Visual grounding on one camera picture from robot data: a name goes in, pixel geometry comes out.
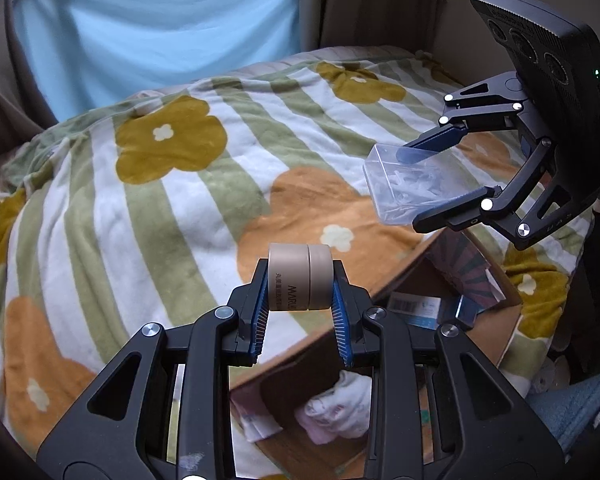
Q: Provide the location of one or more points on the white patterned sock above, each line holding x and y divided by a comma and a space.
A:
335, 410

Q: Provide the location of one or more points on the light blue cloth sheet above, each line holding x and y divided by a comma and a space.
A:
155, 20

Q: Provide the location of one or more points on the small blue box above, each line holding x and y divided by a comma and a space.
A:
460, 265

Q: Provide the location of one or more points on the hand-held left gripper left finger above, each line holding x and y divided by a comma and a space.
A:
258, 325

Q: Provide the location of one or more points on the blue denim fabric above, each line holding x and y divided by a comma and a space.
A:
570, 400

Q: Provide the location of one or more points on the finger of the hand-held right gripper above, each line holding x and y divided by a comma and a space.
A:
460, 210
445, 136

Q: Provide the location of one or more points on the cardboard box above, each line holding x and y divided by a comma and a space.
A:
405, 275

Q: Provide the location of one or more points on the white blue barcode box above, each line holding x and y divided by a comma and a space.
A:
412, 307

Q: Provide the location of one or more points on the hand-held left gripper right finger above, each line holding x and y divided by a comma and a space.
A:
342, 330

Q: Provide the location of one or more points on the striped floral blanket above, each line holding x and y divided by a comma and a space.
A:
130, 210

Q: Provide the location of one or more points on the beige round jar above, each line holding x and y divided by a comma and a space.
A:
300, 275

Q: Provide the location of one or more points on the clear plastic case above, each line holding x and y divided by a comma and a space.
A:
405, 185

